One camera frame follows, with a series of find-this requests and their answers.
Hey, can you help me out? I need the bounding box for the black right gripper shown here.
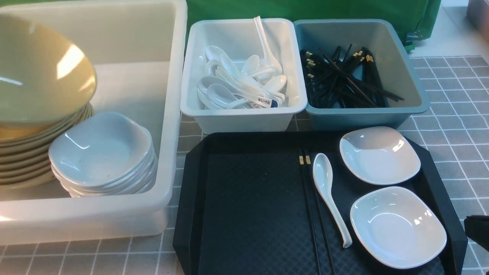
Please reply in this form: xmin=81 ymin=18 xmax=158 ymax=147
xmin=463 ymin=215 xmax=489 ymax=252

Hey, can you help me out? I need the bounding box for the white square dish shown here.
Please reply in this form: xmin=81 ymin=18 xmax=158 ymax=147
xmin=350 ymin=186 xmax=447 ymax=270
xmin=339 ymin=126 xmax=421 ymax=186

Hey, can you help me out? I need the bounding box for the white ceramic soup spoon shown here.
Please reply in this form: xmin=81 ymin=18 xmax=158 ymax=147
xmin=313 ymin=153 xmax=353 ymax=249

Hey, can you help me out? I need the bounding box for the black chopstick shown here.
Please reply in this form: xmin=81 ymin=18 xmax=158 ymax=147
xmin=298 ymin=148 xmax=322 ymax=275
xmin=303 ymin=149 xmax=336 ymax=275

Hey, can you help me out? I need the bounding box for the yellow noodle bowl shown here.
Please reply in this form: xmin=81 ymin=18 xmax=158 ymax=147
xmin=0 ymin=13 xmax=97 ymax=127

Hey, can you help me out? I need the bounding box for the blue-grey plastic chopstick bin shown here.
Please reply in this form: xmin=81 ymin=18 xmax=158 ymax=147
xmin=294 ymin=19 xmax=430 ymax=131

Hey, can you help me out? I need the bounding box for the pile of black chopsticks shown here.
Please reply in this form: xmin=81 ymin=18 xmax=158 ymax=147
xmin=299 ymin=46 xmax=404 ymax=108

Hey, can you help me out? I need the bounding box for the green fabric backdrop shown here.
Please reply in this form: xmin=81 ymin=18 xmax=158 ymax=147
xmin=186 ymin=0 xmax=441 ymax=52

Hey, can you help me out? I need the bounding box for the black plastic serving tray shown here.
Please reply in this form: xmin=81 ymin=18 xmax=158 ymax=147
xmin=173 ymin=132 xmax=468 ymax=275

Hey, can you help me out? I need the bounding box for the upright white spoon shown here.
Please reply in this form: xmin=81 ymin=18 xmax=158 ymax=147
xmin=253 ymin=16 xmax=283 ymax=75

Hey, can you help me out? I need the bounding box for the pile of white spoons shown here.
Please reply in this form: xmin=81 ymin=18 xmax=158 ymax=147
xmin=197 ymin=46 xmax=288 ymax=110

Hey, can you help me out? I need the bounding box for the white plastic spoon bin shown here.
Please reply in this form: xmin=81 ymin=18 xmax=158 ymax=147
xmin=180 ymin=18 xmax=307 ymax=134

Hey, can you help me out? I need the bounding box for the large white plastic tub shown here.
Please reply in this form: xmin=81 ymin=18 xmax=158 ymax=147
xmin=1 ymin=0 xmax=187 ymax=246

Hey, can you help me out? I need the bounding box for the stack of white dishes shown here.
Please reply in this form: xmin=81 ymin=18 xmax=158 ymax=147
xmin=49 ymin=112 xmax=158 ymax=198

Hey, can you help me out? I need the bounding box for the stack of yellow bowls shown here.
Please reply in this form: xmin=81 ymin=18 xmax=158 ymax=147
xmin=0 ymin=103 xmax=96 ymax=190

